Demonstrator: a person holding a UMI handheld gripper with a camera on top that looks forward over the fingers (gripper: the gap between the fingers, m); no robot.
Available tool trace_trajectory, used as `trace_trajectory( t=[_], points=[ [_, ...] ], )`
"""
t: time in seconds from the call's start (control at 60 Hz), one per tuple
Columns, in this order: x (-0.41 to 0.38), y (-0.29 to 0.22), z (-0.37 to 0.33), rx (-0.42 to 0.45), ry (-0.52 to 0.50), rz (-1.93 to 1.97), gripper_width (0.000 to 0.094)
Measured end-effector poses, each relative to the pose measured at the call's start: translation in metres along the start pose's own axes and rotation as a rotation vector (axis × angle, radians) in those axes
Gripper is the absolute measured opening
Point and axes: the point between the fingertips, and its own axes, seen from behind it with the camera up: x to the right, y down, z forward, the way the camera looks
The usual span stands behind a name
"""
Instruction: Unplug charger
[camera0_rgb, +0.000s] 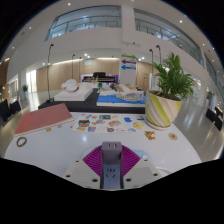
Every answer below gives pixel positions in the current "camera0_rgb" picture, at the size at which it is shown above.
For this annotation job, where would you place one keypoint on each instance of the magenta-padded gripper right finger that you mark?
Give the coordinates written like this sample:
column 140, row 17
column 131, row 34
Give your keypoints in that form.
column 131, row 161

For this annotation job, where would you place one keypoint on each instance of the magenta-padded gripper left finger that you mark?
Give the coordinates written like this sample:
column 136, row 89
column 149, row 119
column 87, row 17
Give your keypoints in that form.
column 91, row 161

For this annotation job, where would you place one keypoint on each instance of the small grey charger block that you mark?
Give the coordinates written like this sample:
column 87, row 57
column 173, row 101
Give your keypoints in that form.
column 111, row 153

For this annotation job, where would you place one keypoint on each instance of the orange-brown sticker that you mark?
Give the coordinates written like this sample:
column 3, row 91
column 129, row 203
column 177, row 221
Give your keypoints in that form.
column 150, row 135

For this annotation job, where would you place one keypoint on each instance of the yellow sticker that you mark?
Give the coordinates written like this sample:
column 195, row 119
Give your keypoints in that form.
column 138, row 125

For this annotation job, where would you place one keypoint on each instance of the colourful sticker sheet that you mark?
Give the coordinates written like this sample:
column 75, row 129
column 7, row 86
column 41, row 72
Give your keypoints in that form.
column 96, row 124

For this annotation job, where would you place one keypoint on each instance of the blue sticker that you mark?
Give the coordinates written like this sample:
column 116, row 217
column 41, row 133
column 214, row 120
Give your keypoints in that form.
column 127, row 119

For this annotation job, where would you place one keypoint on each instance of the low black platform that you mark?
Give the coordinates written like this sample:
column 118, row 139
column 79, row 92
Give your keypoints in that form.
column 83, row 106

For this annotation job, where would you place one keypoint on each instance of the model on blue base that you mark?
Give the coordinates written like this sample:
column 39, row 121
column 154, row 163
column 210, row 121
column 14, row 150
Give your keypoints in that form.
column 116, row 100

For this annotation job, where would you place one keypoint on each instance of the potted palm in striped pot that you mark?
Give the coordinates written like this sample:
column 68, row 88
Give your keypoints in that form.
column 163, row 106

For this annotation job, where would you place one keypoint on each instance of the flat pink board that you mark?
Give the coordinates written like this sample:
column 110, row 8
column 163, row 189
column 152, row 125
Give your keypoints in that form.
column 43, row 119

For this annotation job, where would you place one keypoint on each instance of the white sculpture on white base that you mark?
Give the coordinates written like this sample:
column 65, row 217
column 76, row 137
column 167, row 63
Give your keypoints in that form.
column 75, row 91

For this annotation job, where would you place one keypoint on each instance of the black piano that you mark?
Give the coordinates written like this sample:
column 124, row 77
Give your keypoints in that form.
column 100, row 77

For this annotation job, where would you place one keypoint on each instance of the white sign with arrows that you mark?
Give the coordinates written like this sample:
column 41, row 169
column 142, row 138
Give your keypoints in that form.
column 128, row 75

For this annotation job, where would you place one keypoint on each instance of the group of black chairs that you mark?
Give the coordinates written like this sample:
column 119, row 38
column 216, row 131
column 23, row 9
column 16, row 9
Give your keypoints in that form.
column 216, row 116
column 10, row 109

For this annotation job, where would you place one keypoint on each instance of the small green floor plant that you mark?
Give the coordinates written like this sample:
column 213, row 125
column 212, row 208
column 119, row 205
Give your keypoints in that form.
column 25, row 88

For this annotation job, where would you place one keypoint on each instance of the ceiling spot lights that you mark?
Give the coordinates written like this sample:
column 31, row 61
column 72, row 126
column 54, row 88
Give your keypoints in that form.
column 181, row 21

